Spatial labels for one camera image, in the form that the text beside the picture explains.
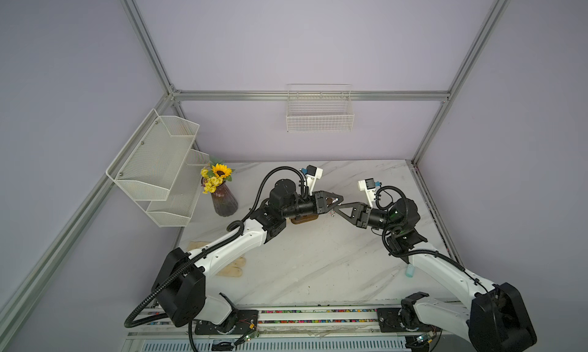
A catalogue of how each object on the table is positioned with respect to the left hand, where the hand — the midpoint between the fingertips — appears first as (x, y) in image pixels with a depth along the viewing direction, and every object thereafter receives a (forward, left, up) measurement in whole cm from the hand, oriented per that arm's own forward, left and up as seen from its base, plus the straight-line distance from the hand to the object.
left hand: (341, 202), depth 68 cm
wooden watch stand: (+11, +11, -29) cm, 33 cm away
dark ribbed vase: (+15, +45, -22) cm, 52 cm away
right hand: (-2, +2, -3) cm, 4 cm away
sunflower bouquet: (+15, +44, -5) cm, 47 cm away
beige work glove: (-10, +38, -30) cm, 50 cm away
